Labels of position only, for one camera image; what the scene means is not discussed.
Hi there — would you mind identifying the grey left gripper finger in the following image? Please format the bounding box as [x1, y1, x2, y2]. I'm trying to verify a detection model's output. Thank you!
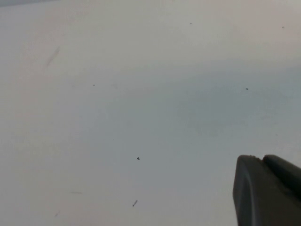
[232, 154, 301, 226]

